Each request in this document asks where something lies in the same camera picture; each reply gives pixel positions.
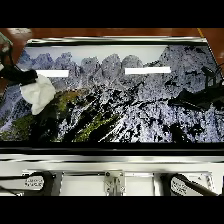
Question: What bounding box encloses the white garment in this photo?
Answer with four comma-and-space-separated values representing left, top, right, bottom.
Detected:
19, 73, 57, 116

